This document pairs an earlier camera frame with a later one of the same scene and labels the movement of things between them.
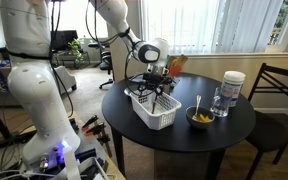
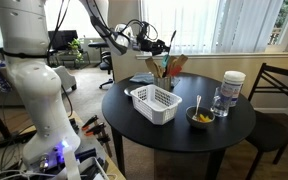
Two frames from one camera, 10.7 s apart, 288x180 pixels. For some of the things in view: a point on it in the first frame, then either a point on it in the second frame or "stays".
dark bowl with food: [205, 117] stays
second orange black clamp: [98, 129] stays
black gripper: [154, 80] to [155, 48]
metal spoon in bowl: [198, 101] stays
